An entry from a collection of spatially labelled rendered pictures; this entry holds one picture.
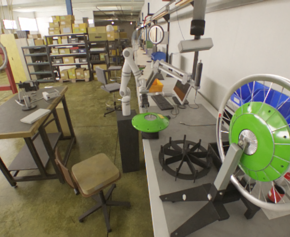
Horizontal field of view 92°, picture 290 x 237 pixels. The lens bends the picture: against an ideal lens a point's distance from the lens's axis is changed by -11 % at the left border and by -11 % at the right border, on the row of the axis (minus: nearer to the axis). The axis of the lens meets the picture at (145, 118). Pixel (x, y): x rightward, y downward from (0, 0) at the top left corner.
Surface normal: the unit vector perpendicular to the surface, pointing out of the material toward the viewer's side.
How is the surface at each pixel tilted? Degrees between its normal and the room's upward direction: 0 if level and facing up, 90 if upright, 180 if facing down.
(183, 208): 0
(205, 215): 18
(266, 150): 87
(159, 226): 0
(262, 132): 81
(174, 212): 0
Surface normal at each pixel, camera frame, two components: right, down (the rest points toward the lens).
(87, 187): 0.00, -0.87
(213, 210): -0.31, -0.80
